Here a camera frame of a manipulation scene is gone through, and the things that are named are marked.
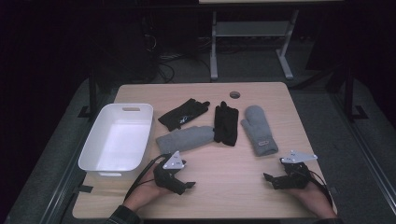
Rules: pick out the white plastic bin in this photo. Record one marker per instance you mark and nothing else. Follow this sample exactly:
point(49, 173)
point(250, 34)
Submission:
point(120, 140)

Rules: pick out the aluminium floor rail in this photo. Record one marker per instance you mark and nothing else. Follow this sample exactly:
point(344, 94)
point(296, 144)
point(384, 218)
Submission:
point(67, 177)
point(364, 146)

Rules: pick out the black metal stand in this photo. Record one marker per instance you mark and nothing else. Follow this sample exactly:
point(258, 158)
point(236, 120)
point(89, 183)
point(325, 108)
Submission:
point(92, 90)
point(349, 93)

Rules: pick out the white metal desk frame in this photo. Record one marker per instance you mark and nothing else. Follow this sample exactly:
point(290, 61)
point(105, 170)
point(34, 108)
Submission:
point(250, 28)

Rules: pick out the black glove with white print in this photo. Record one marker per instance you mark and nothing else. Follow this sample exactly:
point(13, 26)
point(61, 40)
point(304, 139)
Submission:
point(183, 113)

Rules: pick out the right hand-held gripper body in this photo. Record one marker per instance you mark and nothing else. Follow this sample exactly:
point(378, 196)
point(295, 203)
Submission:
point(295, 179)

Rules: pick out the person's left hand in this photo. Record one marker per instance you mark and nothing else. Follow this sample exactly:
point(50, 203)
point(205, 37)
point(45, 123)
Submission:
point(148, 191)

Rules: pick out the plain black glove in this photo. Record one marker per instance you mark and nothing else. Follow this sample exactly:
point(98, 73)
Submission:
point(226, 124)

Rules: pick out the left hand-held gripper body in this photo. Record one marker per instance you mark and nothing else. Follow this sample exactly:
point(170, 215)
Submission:
point(174, 162)

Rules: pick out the dark tape strip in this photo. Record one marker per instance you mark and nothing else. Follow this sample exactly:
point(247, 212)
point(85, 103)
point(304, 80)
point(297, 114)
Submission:
point(333, 190)
point(85, 188)

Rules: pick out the grey knit mitten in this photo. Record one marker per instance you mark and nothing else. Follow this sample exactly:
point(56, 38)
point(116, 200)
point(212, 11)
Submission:
point(260, 130)
point(185, 139)

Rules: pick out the person's right hand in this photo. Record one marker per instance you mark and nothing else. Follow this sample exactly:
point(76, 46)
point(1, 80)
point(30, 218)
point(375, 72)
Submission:
point(308, 194)

